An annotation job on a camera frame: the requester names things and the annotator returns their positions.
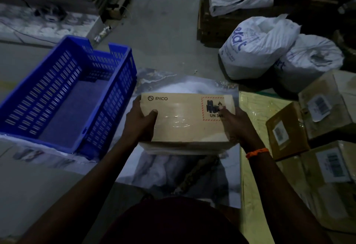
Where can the person's left hand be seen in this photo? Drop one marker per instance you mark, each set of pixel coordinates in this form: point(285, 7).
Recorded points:
point(138, 125)

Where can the person's right hand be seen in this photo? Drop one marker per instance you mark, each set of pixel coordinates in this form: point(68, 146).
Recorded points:
point(238, 128)

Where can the person's right thumb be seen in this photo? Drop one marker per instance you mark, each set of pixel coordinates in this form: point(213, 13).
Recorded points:
point(225, 114)

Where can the person's left thumb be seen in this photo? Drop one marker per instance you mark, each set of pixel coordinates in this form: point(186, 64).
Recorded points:
point(150, 115)

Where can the brown cardboard box with red label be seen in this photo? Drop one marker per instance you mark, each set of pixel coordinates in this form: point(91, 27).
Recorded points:
point(187, 121)

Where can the person's left forearm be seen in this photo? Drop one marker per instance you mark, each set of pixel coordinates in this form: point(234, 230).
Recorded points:
point(80, 191)

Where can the person's right forearm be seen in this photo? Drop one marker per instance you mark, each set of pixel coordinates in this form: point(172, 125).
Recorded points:
point(283, 196)

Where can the orange thread wristband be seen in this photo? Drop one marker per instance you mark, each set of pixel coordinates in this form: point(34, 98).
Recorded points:
point(257, 153)

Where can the small brown cardboard box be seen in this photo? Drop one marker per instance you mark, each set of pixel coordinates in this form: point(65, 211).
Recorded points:
point(286, 132)

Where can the marble pattern plastic sheet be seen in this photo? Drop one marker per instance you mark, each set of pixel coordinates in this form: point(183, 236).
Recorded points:
point(183, 174)

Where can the white printed plastic sack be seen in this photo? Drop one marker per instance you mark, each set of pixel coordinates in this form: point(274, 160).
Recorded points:
point(256, 48)

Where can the yellow wrapped flat package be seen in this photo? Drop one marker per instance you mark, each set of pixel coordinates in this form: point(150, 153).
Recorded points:
point(254, 185)

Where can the blue perforated plastic crate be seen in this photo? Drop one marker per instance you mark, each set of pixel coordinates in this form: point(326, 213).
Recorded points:
point(66, 96)

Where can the dark wooden pallet stack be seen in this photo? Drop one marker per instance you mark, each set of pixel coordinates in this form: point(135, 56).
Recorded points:
point(217, 27)

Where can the plain white plastic sack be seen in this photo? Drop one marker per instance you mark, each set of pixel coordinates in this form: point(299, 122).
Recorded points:
point(307, 61)

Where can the large labelled cardboard box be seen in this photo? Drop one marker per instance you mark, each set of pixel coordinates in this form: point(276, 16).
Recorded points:
point(331, 104)

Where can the person's dark red shirt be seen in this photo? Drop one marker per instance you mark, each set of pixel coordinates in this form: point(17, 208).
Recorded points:
point(172, 221)

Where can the cardboard box with barcode sticker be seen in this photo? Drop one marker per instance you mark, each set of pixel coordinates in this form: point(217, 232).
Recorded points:
point(331, 166)

